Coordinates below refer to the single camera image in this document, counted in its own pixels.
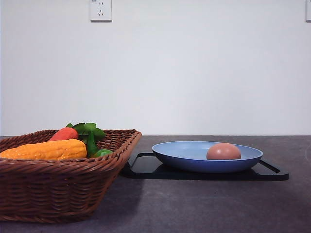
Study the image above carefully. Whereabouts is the blue plate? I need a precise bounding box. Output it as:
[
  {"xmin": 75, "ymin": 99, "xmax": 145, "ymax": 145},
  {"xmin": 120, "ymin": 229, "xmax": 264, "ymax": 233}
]
[{"xmin": 152, "ymin": 141, "xmax": 263, "ymax": 173}]

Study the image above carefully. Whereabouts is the brown egg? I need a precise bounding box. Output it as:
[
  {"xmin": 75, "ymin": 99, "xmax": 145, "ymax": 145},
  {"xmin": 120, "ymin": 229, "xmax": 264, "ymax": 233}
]
[{"xmin": 207, "ymin": 143, "xmax": 242, "ymax": 160}]

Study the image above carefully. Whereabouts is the brown wicker basket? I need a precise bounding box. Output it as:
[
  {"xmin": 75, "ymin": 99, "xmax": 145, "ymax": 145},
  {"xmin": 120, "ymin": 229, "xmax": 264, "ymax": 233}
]
[{"xmin": 0, "ymin": 129, "xmax": 142, "ymax": 224}]

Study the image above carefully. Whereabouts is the black serving tray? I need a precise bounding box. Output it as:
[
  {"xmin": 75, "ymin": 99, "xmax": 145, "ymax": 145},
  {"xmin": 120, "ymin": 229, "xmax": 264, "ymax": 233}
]
[{"xmin": 122, "ymin": 153, "xmax": 290, "ymax": 181}]

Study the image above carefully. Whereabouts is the green toy pepper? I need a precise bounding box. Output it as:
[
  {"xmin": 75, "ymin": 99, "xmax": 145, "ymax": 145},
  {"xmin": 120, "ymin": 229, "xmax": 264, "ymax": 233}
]
[{"xmin": 94, "ymin": 149, "xmax": 113, "ymax": 157}]

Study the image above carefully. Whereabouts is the green leafy toy vegetable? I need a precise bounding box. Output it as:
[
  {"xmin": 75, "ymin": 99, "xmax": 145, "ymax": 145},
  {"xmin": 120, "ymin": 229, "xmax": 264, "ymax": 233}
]
[{"xmin": 66, "ymin": 123, "xmax": 106, "ymax": 157}]

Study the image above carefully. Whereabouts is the orange toy carrot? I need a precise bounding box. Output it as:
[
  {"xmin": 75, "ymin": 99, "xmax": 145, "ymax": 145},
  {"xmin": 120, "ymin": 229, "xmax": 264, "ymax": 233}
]
[{"xmin": 50, "ymin": 127, "xmax": 78, "ymax": 141}]

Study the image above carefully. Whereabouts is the orange toy corn cob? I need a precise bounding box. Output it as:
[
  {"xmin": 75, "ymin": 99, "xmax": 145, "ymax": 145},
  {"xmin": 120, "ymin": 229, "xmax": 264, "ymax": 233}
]
[{"xmin": 0, "ymin": 139, "xmax": 87, "ymax": 160}]

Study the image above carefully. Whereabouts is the white wall socket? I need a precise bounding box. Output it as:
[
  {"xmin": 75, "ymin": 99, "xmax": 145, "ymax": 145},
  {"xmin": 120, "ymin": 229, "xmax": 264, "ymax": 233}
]
[{"xmin": 90, "ymin": 0, "xmax": 112, "ymax": 23}]

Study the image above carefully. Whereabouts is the white wall switch plate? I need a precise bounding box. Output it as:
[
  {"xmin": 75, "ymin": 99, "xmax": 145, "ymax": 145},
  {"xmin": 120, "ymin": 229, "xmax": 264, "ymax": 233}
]
[{"xmin": 306, "ymin": 0, "xmax": 311, "ymax": 23}]

